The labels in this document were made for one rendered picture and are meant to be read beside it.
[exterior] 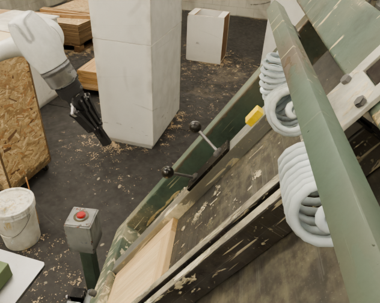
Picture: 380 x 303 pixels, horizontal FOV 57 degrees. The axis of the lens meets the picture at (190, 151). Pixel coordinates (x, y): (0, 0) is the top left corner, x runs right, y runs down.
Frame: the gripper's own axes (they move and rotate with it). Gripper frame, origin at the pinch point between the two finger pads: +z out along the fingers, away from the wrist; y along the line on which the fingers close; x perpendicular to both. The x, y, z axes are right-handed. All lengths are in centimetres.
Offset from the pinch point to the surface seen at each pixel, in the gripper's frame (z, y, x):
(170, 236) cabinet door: 29.5, -21.5, -14.1
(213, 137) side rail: 20.4, 11.4, -30.6
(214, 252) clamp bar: 7, -49, -39
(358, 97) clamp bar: -17, -48, -69
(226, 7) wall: 169, 777, 32
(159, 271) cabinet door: 29.5, -33.6, -12.6
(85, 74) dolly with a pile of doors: 63, 312, 176
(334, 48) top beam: -15, -27, -70
